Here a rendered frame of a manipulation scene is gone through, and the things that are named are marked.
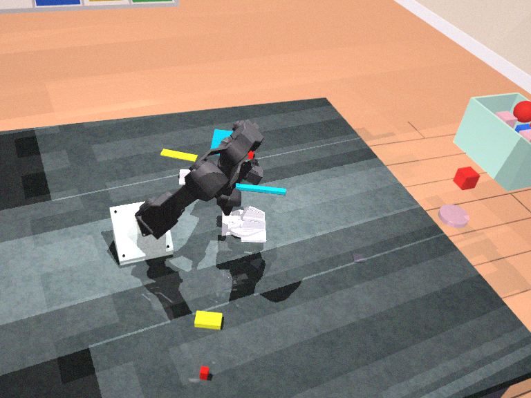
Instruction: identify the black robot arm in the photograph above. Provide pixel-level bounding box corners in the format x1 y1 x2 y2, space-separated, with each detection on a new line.
134 119 264 240

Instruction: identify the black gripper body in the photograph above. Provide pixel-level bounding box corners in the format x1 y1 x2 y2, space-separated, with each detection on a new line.
216 156 241 207

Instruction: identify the cyan long flat bar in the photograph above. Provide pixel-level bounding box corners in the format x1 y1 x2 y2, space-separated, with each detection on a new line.
236 183 286 195

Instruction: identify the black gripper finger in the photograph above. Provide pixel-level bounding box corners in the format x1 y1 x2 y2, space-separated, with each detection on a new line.
220 206 233 216

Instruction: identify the cyan square plate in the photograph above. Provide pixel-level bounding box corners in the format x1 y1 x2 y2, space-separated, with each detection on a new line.
211 129 233 149

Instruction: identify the yellow rectangular block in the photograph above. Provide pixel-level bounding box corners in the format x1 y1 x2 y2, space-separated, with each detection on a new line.
194 311 222 329

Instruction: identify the yellow flat bar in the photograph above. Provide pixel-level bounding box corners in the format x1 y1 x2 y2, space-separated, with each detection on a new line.
161 149 198 161

